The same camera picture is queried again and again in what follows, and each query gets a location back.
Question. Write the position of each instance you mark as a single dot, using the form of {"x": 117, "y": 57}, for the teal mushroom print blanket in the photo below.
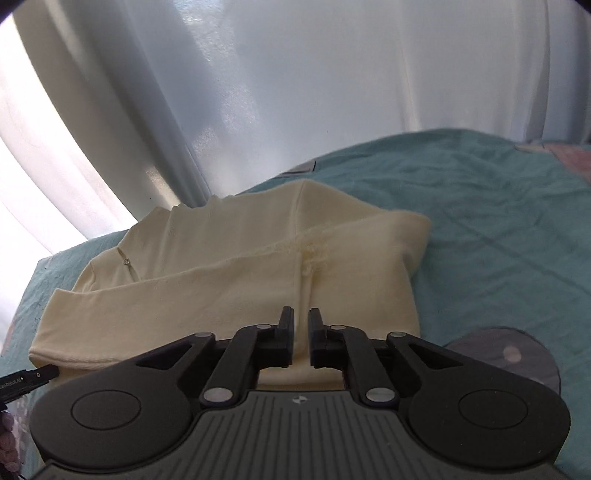
{"x": 498, "y": 240}

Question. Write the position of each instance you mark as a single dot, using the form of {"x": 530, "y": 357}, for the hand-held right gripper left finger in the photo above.
{"x": 287, "y": 339}

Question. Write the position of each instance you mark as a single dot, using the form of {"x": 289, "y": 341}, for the sheer white curtain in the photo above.
{"x": 51, "y": 152}

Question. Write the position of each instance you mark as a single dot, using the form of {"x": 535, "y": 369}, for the white opaque curtain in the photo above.
{"x": 323, "y": 83}

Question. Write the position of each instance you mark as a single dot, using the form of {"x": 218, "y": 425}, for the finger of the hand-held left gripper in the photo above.
{"x": 32, "y": 379}

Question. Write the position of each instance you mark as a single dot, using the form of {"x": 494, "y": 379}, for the cream knit sweater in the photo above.
{"x": 221, "y": 258}

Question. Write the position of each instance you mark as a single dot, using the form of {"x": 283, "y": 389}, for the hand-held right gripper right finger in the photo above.
{"x": 316, "y": 339}

